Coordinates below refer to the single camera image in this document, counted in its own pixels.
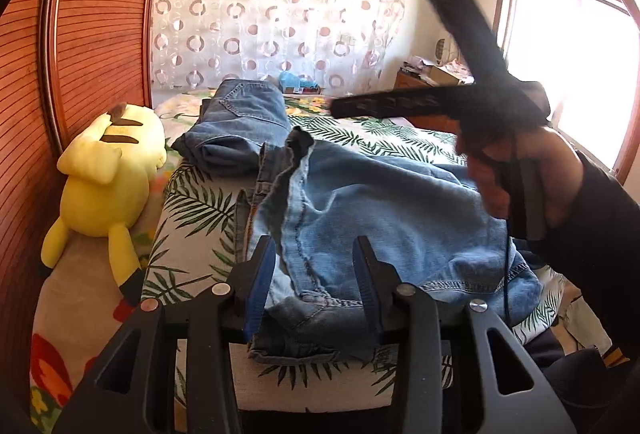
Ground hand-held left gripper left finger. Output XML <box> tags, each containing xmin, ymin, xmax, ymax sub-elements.
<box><xmin>52</xmin><ymin>235</ymin><xmax>277</xmax><ymax>434</ymax></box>

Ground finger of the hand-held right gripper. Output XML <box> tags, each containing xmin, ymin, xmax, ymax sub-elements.
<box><xmin>330</xmin><ymin>84</ymin><xmax>481</xmax><ymax>119</ymax></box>
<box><xmin>411</xmin><ymin>0</ymin><xmax>511</xmax><ymax>88</ymax></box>

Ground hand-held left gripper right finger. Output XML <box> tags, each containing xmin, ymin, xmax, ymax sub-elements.
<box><xmin>352</xmin><ymin>235</ymin><xmax>576</xmax><ymax>434</ymax></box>

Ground light blue denim pants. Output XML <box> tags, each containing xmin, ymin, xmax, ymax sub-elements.
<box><xmin>234</xmin><ymin>127</ymin><xmax>546</xmax><ymax>363</ymax></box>

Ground dark blue denim pants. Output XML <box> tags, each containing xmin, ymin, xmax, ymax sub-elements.
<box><xmin>171</xmin><ymin>79</ymin><xmax>294</xmax><ymax>178</ymax></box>

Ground person's right hand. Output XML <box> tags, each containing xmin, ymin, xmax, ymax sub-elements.
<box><xmin>467</xmin><ymin>127</ymin><xmax>584</xmax><ymax>228</ymax></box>

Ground long wooden cabinet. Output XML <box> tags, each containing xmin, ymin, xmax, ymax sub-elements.
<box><xmin>396</xmin><ymin>67</ymin><xmax>473</xmax><ymax>91</ymax></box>

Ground stack of papers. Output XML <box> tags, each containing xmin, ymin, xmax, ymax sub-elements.
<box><xmin>400</xmin><ymin>57</ymin><xmax>432</xmax><ymax>76</ymax></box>

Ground open cardboard box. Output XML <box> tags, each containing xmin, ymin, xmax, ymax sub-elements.
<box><xmin>429</xmin><ymin>63</ymin><xmax>474</xmax><ymax>86</ymax></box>

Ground wooden framed window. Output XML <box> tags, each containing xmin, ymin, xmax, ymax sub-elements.
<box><xmin>492</xmin><ymin>0</ymin><xmax>640</xmax><ymax>176</ymax></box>

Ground blue plastic bag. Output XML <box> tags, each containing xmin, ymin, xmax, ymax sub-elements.
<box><xmin>277</xmin><ymin>70</ymin><xmax>321</xmax><ymax>93</ymax></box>

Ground sheer circle pattern curtain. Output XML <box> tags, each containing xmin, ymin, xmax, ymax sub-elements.
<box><xmin>150</xmin><ymin>0</ymin><xmax>407</xmax><ymax>96</ymax></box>

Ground floral bed sheet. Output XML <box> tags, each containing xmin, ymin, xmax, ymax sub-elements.
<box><xmin>29</xmin><ymin>87</ymin><xmax>351</xmax><ymax>421</ymax></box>

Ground yellow plush toy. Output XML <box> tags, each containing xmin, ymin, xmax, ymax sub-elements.
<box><xmin>40</xmin><ymin>103</ymin><xmax>169</xmax><ymax>308</ymax></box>

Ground person's dark clothing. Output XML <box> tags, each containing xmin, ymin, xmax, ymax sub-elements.
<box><xmin>522</xmin><ymin>329</ymin><xmax>640</xmax><ymax>434</ymax></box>

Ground wooden slatted wardrobe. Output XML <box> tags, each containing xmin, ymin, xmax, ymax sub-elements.
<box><xmin>0</xmin><ymin>0</ymin><xmax>172</xmax><ymax>415</ymax></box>

